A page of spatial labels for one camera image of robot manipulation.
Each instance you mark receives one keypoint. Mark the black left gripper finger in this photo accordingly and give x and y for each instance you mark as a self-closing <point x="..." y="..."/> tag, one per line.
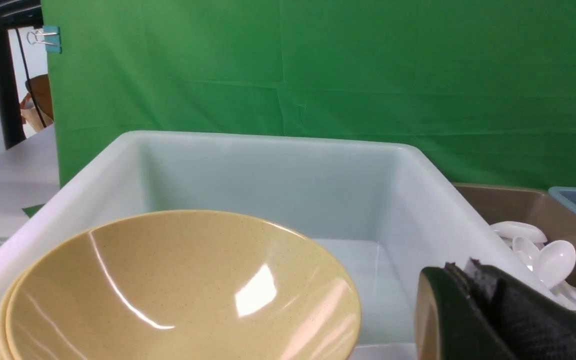
<point x="483" y="313"/>

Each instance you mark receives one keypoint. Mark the tan noodle bowl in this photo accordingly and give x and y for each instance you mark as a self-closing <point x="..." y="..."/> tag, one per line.
<point x="185" y="285"/>

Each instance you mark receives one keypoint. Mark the stacked tan bowl top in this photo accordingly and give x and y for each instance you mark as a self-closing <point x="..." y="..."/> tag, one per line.
<point x="5" y="352"/>

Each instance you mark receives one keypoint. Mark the white spoon upright pile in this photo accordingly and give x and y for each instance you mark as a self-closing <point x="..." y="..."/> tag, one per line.
<point x="525" y="250"/>

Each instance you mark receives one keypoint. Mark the white spoon top of pile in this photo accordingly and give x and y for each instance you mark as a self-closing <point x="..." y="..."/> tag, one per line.
<point x="508" y="230"/>

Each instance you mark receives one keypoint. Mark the white spoon centre pile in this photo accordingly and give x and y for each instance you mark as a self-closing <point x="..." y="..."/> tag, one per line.
<point x="554" y="263"/>

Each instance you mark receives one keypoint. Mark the brown plastic bin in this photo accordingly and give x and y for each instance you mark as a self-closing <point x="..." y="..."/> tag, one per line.
<point x="496" y="204"/>

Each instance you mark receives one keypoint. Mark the white spoon right pile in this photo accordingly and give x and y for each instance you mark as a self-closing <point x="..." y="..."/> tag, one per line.
<point x="565" y="295"/>

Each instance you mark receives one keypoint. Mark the large white plastic tub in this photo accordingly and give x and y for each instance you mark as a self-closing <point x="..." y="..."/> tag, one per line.
<point x="384" y="210"/>

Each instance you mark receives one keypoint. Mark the green backdrop cloth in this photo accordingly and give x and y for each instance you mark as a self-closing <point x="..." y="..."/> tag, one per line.
<point x="485" y="88"/>

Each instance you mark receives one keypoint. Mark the blue binder clip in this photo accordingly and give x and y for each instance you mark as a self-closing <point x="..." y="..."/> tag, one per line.
<point x="49" y="36"/>

